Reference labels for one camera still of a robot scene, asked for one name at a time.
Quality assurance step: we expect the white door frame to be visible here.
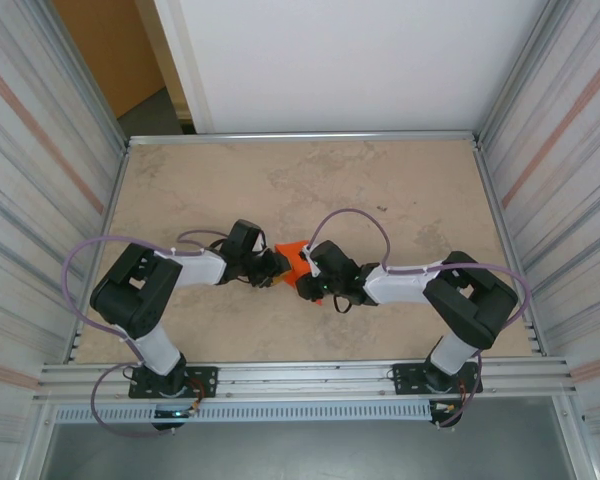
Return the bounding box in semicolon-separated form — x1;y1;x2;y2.
152;0;216;135

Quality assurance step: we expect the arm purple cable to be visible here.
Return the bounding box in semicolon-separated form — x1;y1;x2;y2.
62;229;232;438
310;208;533;430

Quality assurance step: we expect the grey slotted cable duct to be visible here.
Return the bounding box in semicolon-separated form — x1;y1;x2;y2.
53;401;435;425

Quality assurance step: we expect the long aluminium table edge rail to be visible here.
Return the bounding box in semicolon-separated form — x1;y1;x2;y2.
126;130;483;149

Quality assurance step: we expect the aluminium table side rail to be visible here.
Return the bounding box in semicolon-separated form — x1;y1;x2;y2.
472;139;546;357
68;142;132;364

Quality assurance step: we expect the orange paper sheet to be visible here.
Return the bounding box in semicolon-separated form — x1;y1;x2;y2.
274;240;324;307

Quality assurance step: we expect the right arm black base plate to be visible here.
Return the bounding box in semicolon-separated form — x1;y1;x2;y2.
390;360;482;399

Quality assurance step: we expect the wide aluminium mounting rail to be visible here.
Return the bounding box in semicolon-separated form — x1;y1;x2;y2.
37;355;580;403

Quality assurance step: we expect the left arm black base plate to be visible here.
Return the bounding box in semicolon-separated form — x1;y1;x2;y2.
128;365;219;401

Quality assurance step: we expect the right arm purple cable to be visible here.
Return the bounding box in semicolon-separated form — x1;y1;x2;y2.
310;208;533;430

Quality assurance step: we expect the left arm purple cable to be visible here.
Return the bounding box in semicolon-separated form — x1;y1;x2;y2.
62;229;232;438

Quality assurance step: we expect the brown wooden door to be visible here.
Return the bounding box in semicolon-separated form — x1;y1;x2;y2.
51;0;170;120

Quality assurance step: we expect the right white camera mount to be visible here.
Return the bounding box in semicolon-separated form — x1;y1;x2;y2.
299;249;319;279

